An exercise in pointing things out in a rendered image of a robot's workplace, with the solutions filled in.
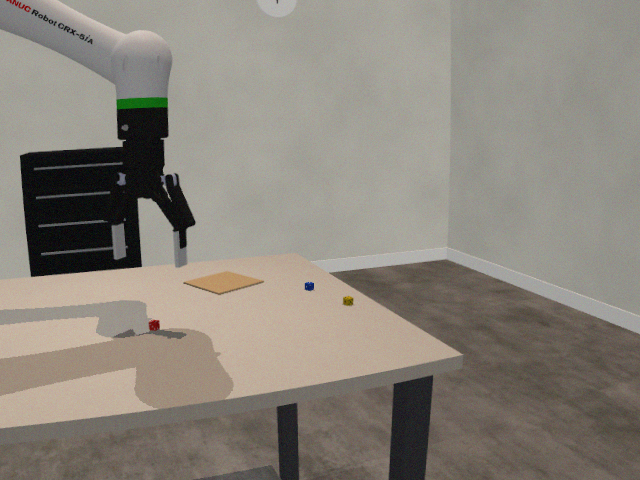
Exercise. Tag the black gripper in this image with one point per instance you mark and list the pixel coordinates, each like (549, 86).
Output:
(144, 162)

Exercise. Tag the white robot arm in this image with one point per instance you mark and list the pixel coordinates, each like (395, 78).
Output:
(141, 86)

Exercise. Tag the tan square mat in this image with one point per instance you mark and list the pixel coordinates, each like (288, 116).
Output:
(223, 282)

